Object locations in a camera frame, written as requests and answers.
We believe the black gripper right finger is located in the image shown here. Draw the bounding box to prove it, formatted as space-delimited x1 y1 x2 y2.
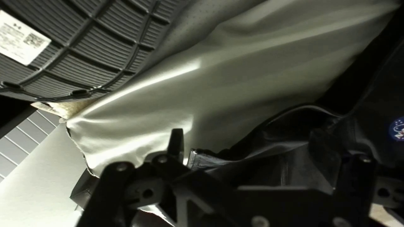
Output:
334 150 404 227

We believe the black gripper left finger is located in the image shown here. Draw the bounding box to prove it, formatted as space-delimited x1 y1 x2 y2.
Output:
79 127 192 227

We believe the black shirt with logo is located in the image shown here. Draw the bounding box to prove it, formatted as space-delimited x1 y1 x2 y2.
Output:
185 4 404 203

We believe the black ribbed garment with label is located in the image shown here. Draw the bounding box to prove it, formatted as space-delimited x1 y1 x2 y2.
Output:
0 0 200 103

